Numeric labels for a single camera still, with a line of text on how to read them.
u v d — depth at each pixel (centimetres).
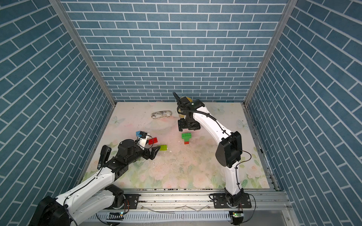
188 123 72
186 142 96
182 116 73
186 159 89
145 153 72
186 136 100
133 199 74
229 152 50
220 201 73
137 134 102
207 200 75
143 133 71
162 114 108
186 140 95
